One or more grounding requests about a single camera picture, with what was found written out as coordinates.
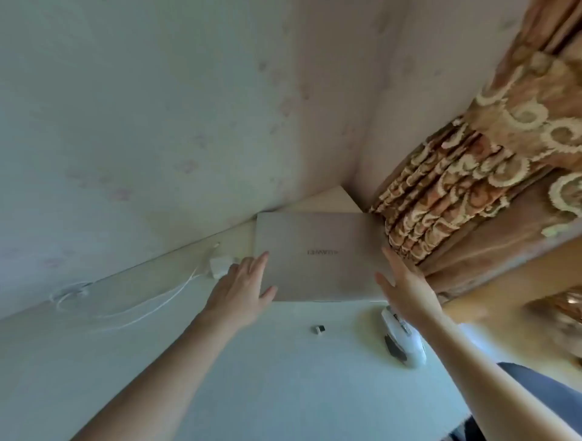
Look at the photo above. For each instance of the person's right forearm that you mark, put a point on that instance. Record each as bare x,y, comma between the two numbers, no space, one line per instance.
491,386

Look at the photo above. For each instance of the brown patterned curtain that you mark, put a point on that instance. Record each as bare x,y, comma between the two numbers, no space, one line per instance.
477,181

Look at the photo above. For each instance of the white charger adapter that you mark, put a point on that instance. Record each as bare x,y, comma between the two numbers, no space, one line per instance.
220,267

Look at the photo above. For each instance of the grey office chair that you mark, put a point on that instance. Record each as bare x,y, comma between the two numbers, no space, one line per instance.
550,390

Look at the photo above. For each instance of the white desk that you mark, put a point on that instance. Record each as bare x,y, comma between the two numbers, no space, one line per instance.
291,390

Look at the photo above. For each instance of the small usb receiver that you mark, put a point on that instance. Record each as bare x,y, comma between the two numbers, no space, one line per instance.
317,330

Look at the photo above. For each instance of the person's left forearm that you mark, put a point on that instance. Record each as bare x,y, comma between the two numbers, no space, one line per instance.
159,386

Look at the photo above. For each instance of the white grey computer mouse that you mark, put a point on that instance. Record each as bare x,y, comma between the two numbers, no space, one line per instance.
409,350

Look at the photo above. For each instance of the silver laptop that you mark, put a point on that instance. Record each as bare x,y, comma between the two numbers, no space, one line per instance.
318,268

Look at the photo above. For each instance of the person's left hand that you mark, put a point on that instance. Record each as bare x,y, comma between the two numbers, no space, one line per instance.
236,295

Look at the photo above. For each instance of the wooden door frame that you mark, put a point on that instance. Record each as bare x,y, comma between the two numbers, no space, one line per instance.
509,286

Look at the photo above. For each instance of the person's right hand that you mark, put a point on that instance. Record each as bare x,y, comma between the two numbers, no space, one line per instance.
411,295

